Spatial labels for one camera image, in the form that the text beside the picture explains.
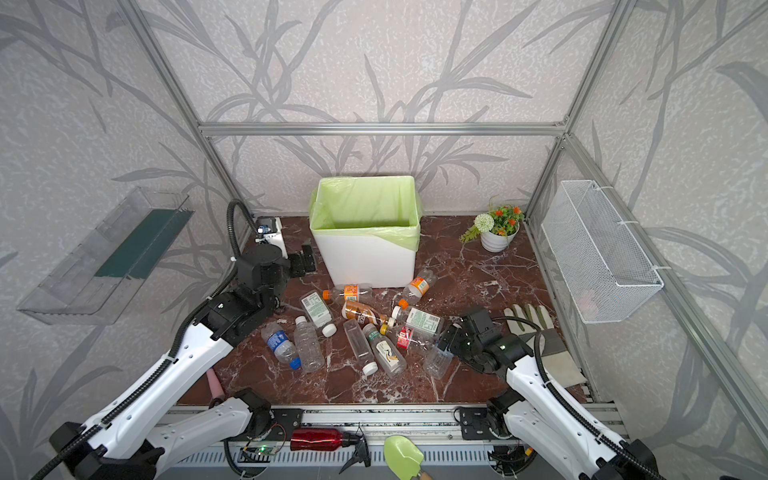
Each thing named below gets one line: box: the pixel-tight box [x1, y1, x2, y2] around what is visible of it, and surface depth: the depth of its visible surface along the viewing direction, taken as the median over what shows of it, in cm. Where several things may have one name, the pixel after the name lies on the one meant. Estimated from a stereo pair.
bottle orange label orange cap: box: [398, 268, 437, 310], surface depth 97 cm
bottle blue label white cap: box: [423, 342, 454, 380], surface depth 82 cm
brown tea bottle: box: [341, 300, 391, 327], surface depth 90 cm
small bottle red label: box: [396, 326, 414, 350], surface depth 84 cm
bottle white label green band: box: [363, 323, 408, 377], surface depth 82 cm
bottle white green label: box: [299, 290, 338, 338], surface depth 92 cm
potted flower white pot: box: [459, 205, 525, 253], surface depth 101 cm
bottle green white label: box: [391, 305, 444, 336], surface depth 90 cm
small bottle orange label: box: [344, 285, 359, 302], surface depth 95 cm
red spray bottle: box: [290, 428, 359, 451], surface depth 70 cm
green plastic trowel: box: [383, 435, 433, 480], surface depth 71 cm
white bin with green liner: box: [309, 176, 421, 289], surface depth 91 cm
